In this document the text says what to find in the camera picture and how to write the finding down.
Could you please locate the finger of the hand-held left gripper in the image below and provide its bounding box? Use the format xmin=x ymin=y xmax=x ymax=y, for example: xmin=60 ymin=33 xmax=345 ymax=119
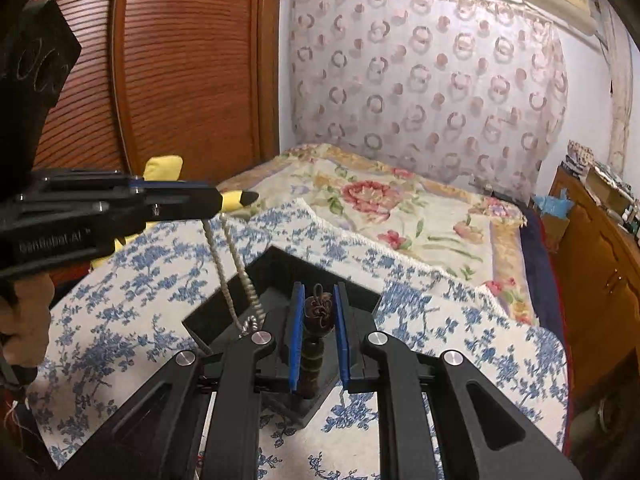
xmin=127 ymin=176 xmax=221 ymax=193
xmin=142 ymin=189 xmax=224 ymax=223

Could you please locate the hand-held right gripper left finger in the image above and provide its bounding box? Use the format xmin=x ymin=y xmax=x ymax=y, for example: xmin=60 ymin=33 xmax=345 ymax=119
xmin=59 ymin=282 xmax=307 ymax=480

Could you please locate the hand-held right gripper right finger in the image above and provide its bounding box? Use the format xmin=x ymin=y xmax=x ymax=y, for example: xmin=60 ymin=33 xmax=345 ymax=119
xmin=334 ymin=282 xmax=584 ymax=480

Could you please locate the dark brown tassel knot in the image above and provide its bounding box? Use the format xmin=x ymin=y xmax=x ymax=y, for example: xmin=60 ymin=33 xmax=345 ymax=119
xmin=301 ymin=283 xmax=334 ymax=397

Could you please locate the black jewelry box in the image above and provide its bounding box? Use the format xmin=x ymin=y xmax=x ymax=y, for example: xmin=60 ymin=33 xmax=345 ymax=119
xmin=181 ymin=245 xmax=384 ymax=429

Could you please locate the white pearl necklace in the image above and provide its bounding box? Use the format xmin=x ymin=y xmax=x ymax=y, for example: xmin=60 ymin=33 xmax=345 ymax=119
xmin=202 ymin=212 xmax=264 ymax=339

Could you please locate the person's left hand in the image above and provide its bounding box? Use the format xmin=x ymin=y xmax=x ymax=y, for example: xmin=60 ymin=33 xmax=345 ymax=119
xmin=0 ymin=272 xmax=55 ymax=367

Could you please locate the blue floral white blanket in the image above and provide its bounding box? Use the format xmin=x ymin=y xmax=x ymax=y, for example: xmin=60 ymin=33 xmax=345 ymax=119
xmin=36 ymin=197 xmax=572 ymax=480

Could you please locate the brown wooden wardrobe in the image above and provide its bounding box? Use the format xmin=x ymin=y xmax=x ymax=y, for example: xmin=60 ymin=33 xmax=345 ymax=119
xmin=27 ymin=0 xmax=282 ymax=283

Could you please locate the pink floral bedspread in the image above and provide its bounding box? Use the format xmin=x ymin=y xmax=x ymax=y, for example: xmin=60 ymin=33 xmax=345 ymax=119
xmin=216 ymin=142 xmax=540 ymax=327

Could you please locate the dark blue bed sheet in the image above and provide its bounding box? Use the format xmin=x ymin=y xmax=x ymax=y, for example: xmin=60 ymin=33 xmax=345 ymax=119
xmin=519 ymin=207 xmax=567 ymax=343

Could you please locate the blue plastic bag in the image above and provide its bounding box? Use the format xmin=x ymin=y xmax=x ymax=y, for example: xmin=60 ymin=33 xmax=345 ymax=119
xmin=532 ymin=189 xmax=577 ymax=222

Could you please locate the brown wooden cabinet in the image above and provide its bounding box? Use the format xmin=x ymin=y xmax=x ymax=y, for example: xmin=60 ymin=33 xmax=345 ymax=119
xmin=547 ymin=165 xmax=640 ymax=403

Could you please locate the circle patterned curtain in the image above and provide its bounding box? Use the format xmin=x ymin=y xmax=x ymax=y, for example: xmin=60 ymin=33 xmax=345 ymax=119
xmin=287 ymin=0 xmax=571 ymax=197

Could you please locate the clutter of small boxes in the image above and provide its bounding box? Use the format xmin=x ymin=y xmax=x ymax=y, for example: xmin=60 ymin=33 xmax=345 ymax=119
xmin=564 ymin=140 xmax=640 ymax=248

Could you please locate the white wrapped pipe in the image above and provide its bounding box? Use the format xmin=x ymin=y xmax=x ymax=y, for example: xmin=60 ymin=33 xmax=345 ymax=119
xmin=599 ymin=5 xmax=632 ymax=173

